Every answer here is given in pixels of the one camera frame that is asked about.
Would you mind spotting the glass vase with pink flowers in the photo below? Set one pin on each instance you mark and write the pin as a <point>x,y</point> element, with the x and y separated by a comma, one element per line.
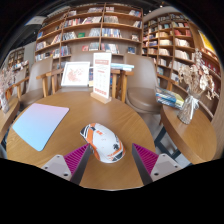
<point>4,100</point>

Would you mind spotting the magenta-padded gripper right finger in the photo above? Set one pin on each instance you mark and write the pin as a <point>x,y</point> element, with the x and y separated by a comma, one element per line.
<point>146,159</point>

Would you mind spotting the brown padded wooden armchair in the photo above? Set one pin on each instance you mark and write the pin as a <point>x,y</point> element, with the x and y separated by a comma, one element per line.
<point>141,86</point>
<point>36,80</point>
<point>80,56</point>

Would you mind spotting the white framed floral picture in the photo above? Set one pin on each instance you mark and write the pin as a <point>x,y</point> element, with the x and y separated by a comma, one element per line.
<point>75,74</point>

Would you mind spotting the white red sign wooden stand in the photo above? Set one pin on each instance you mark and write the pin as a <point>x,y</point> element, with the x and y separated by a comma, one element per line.
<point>102,75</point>

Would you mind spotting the white orange black computer mouse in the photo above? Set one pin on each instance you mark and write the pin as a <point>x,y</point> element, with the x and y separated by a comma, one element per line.
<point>105,143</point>

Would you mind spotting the stack of blue books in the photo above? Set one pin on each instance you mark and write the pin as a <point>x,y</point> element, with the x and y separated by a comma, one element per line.
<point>170,98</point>

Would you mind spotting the small distant wooden bookshelf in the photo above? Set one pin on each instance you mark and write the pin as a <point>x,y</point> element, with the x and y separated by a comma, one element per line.
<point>16,57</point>

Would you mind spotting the round wooden side table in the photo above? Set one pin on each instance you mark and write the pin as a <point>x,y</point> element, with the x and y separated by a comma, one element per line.
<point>190,133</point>
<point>6,116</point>

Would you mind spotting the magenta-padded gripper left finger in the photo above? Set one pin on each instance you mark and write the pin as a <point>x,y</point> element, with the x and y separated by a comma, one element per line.
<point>76,160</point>

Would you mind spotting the pink blue gradient mouse pad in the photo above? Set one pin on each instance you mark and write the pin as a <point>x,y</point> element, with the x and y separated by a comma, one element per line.
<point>40,125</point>

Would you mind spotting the dark upright book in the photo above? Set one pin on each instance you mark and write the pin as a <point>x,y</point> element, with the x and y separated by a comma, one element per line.
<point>91,76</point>

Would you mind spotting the glass vase with dried flowers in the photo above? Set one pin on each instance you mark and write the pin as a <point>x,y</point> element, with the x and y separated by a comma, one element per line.
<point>186,113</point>

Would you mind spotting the curved wooden bookshelf unit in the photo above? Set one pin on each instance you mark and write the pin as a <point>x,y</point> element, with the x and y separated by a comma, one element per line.
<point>173,40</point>

